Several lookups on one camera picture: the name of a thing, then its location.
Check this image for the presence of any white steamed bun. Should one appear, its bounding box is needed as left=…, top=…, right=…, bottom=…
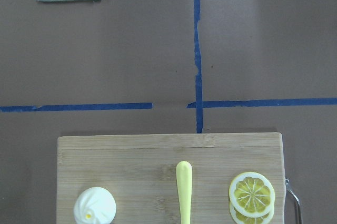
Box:
left=73, top=187, right=117, bottom=223

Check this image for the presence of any yellow plastic knife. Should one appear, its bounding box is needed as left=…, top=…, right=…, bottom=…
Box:
left=176, top=161, right=193, bottom=224

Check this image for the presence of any bamboo cutting board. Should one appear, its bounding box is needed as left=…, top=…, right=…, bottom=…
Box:
left=56, top=133, right=286, bottom=223

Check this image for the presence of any upper lemon slice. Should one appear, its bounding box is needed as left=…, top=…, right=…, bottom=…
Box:
left=229, top=171, right=275, bottom=218

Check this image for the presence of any lower stacked lemon slice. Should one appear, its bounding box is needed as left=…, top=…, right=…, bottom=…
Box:
left=229, top=202, right=274, bottom=224

